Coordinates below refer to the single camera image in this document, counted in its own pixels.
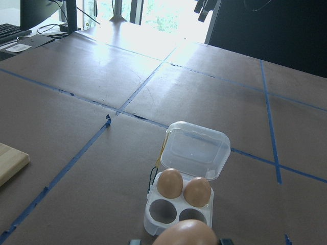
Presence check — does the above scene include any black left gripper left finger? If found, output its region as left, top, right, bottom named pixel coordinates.
left=129, top=239, right=142, bottom=245

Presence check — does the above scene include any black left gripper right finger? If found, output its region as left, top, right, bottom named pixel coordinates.
left=218, top=238, right=233, bottom=245

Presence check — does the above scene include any brown egg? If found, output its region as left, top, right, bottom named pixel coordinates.
left=157, top=168, right=183, bottom=199
left=183, top=177, right=211, bottom=207
left=153, top=219, right=218, bottom=245

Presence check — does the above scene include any white clear egg box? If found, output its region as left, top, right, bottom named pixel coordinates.
left=144, top=121, right=230, bottom=236

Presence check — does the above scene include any wooden cutting board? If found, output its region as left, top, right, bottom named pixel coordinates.
left=1, top=143, right=30, bottom=186

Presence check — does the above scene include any black keyboard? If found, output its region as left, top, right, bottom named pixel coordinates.
left=0, top=23, right=32, bottom=44

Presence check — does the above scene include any black monitor stand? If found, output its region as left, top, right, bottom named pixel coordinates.
left=63, top=0, right=78, bottom=35

